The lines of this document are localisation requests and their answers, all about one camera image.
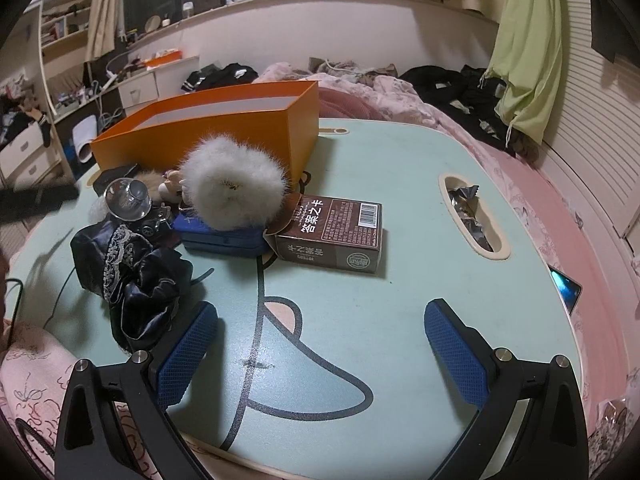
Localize blue case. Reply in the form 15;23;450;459
172;210;268;260

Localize light green cartoon desktop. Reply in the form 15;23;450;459
5;119;586;480

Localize white drawer chest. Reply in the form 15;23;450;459
0;120;56;186

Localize orange cardboard box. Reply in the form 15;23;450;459
90;80;320;181

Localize white drawer unit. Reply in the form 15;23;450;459
117;67;161;111

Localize white fluffy pom-pom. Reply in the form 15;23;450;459
179;136;292;233

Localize metal key ring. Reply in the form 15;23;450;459
140;204;173;237

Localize white curved plastic object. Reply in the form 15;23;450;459
71;114;98;163

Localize clear plastic wrapper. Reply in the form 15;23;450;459
595;400;631;466

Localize crumpled foil wrappers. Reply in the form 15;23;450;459
447;185;501;253

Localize light green hanging garment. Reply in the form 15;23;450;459
487;0;563;146

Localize black white-striped garment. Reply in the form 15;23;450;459
181;62;260;93

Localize black smartphone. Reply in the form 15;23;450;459
546;262;583;316

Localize small doll charm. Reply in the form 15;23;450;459
159;169;187;206

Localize orange tissue box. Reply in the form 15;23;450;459
144;50;183;67

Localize brown card box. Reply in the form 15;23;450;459
262;194;383;275

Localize pile of black clothes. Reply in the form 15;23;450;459
400;64;521;156

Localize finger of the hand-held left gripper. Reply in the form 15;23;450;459
0;181;81;226

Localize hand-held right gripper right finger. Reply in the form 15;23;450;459
424;299;590;480

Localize black satin lace cloth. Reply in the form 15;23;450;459
70;220;195;353

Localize clear glass cup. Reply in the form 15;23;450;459
104;177;152;222

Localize white side desk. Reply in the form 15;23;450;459
50;55;201;121

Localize heap of clothes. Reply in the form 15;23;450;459
0;77;48;131

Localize black cable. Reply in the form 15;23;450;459
0;280;26;351

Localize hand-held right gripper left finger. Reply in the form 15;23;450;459
54;301;220;480

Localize beige garment with cord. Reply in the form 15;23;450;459
307;56;398;83

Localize white shelf unit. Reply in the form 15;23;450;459
37;0;93;91

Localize pink floral duvet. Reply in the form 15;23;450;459
252;60;451;126

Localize pink bed sheet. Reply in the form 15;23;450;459
0;85;640;480

